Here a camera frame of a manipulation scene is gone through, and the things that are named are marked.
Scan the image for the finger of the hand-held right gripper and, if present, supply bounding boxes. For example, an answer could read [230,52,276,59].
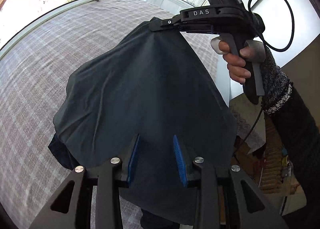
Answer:
[179,24,215,34]
[149,16,184,32]

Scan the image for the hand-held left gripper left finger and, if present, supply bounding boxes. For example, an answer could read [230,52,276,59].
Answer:
[29,133,140,229]

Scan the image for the woven basket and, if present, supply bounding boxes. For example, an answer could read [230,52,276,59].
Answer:
[261,119,284,194]

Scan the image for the person's right hand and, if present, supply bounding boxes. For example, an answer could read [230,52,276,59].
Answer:
[218,40,259,85]

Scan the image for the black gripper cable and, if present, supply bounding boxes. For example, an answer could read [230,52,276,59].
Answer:
[231,0,295,159]

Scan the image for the dark pants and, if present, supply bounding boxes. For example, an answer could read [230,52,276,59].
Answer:
[47,16,238,227]

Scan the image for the person's right forearm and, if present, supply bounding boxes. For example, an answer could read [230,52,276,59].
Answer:
[260,46,320,219]

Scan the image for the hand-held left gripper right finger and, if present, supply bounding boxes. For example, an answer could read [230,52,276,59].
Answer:
[173,134,290,229]

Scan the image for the patterned white cloth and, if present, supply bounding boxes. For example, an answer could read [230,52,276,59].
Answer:
[230,104,266,155]

